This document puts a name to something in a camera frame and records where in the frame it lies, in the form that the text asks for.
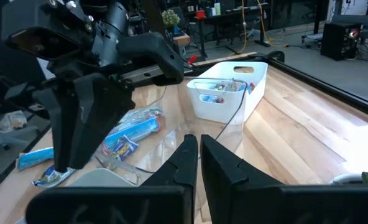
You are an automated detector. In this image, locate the black office desk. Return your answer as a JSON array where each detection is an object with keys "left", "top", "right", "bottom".
[{"left": 193, "top": 2, "right": 270, "bottom": 58}]

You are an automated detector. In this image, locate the blue red granola bar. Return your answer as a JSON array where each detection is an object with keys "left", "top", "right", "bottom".
[
  {"left": 104, "top": 117, "right": 162, "bottom": 153},
  {"left": 238, "top": 82, "right": 255, "bottom": 95},
  {"left": 201, "top": 95, "right": 225, "bottom": 104},
  {"left": 207, "top": 83, "right": 234, "bottom": 93},
  {"left": 118, "top": 105, "right": 164, "bottom": 126}
]

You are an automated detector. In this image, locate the grey plastic tray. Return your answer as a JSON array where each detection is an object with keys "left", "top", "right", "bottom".
[{"left": 70, "top": 167, "right": 140, "bottom": 188}]

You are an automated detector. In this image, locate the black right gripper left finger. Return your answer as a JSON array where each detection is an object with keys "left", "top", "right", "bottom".
[{"left": 25, "top": 134, "right": 199, "bottom": 224}]

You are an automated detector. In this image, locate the grey office desk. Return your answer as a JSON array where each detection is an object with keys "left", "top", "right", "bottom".
[{"left": 331, "top": 0, "right": 368, "bottom": 41}]

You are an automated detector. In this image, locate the black frame clamp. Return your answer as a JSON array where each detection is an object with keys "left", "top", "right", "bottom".
[{"left": 264, "top": 51, "right": 286, "bottom": 65}]

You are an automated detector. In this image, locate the white crumpled bag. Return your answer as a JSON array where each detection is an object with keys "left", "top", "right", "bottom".
[{"left": 0, "top": 110, "right": 28, "bottom": 134}]

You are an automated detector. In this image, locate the white flowering plant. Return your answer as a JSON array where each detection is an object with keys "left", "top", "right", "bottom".
[{"left": 161, "top": 9, "right": 182, "bottom": 35}]

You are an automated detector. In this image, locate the yellow hanging cable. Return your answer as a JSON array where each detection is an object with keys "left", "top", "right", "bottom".
[
  {"left": 233, "top": 0, "right": 249, "bottom": 57},
  {"left": 255, "top": 0, "right": 290, "bottom": 50}
]

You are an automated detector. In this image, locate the pale green bottle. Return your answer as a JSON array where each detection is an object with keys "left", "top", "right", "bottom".
[{"left": 206, "top": 2, "right": 222, "bottom": 17}]

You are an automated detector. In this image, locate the blue orange granola bar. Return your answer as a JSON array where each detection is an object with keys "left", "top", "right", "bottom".
[{"left": 17, "top": 146, "right": 55, "bottom": 171}]

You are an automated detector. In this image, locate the black computer rainbow fan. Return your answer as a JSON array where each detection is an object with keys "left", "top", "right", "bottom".
[{"left": 320, "top": 22, "right": 362, "bottom": 62}]

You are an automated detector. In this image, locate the white plastic handled bin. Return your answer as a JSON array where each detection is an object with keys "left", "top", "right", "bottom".
[{"left": 186, "top": 61, "right": 269, "bottom": 124}]

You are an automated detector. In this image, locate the grey chair base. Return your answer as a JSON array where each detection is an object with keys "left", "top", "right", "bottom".
[{"left": 0, "top": 126, "right": 53, "bottom": 161}]

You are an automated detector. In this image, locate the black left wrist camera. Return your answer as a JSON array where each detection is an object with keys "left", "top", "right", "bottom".
[{"left": 4, "top": 26, "right": 81, "bottom": 62}]

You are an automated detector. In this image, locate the clear plastic bin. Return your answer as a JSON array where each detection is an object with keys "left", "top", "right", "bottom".
[{"left": 92, "top": 77, "right": 250, "bottom": 187}]

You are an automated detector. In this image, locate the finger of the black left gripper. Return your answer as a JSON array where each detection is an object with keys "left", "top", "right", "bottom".
[
  {"left": 34, "top": 79, "right": 79, "bottom": 174},
  {"left": 69, "top": 73, "right": 135, "bottom": 170}
]

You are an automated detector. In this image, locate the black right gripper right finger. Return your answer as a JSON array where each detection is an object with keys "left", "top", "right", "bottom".
[{"left": 201, "top": 134, "right": 368, "bottom": 224}]

